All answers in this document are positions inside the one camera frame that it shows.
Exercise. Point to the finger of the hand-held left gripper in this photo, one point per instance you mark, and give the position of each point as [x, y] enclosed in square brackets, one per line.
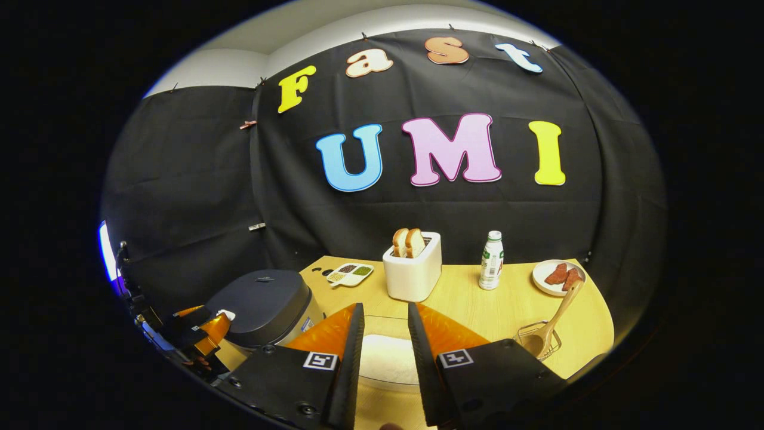
[212, 334]
[188, 316]

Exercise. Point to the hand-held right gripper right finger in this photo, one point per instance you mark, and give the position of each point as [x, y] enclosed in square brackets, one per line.
[421, 358]

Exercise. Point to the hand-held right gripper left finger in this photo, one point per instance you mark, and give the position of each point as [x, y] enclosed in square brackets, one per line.
[352, 370]

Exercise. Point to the clear container of rice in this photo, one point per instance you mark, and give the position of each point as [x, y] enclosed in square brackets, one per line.
[388, 358]

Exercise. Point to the dark grey rice cooker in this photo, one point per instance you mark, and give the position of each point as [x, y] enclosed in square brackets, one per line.
[268, 304]

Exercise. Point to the wooden spoon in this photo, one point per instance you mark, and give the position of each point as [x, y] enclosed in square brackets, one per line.
[558, 316]

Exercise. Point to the white toaster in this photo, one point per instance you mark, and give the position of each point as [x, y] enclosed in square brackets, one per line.
[415, 278]

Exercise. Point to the computer monitor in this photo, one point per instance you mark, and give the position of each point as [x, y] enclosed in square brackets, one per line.
[107, 251]

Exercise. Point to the white divided condiment dish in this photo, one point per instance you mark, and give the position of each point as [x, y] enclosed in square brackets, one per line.
[351, 275]

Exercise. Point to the bread slice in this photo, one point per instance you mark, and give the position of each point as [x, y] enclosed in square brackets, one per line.
[416, 242]
[399, 242]

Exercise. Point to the white bottle green label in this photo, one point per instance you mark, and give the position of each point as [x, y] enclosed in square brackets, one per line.
[491, 263]

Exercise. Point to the black backdrop cloth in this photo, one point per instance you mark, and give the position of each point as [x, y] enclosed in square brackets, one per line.
[191, 179]

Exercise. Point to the white plate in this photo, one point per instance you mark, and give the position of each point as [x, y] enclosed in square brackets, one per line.
[542, 278]

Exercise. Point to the red meat slice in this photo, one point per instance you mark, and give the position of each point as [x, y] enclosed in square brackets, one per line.
[572, 278]
[557, 275]

